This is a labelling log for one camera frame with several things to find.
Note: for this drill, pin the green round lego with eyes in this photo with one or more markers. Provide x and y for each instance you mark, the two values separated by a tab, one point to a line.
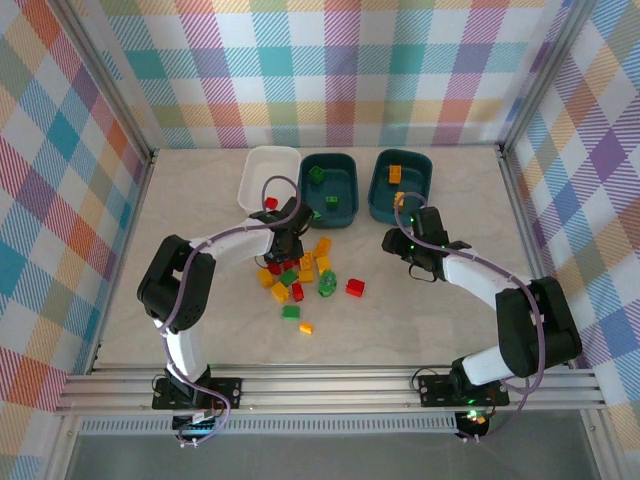
327	283

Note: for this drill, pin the aluminium side rail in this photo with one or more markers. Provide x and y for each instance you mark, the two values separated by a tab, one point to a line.
527	225
125	250

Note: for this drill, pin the red rounded lego brick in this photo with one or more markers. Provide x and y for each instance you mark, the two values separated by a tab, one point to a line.
288	264

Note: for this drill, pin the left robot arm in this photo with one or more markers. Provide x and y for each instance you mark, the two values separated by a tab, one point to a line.
175	280

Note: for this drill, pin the teal plastic container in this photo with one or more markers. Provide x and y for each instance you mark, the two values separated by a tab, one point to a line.
342	182
415	175

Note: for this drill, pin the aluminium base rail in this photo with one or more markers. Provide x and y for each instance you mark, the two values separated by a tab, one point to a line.
325	390

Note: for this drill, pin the aluminium frame post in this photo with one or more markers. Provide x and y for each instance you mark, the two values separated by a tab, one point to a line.
115	75
542	75

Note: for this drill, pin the black controller board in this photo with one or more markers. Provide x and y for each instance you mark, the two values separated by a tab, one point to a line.
192	427
477	422

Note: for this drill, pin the white plastic container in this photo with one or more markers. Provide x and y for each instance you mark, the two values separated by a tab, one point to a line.
265	175

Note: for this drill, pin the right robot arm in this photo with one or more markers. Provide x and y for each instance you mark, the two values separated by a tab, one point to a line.
540	325

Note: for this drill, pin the small yellow lego brick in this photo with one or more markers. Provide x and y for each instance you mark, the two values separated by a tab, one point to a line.
306	328

